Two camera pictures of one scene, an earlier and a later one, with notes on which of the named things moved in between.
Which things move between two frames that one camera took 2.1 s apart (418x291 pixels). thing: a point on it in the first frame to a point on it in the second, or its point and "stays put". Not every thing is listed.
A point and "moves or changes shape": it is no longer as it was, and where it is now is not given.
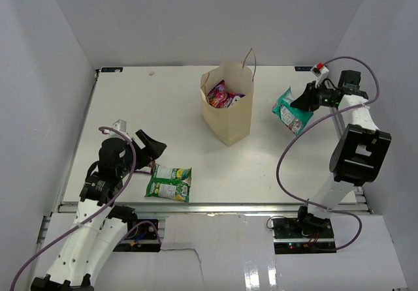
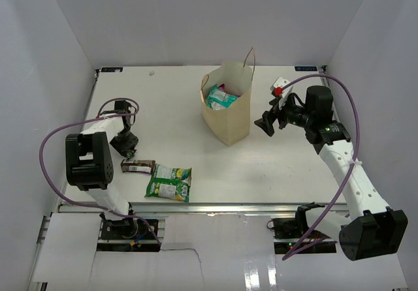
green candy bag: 170,183 stays put
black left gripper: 153,147 to 131,143
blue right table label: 303,68 stays put
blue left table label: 111,69 stays put
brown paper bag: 233,123 stays put
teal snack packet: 296,119 moves or changes shape
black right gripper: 308,100 to 266,122
